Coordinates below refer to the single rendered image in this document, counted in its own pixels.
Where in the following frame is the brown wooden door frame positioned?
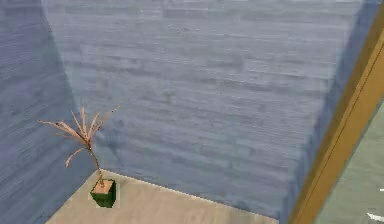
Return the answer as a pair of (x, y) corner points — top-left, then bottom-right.
(287, 2), (384, 224)

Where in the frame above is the dry plant in green pot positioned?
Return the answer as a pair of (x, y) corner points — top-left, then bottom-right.
(37, 105), (121, 209)

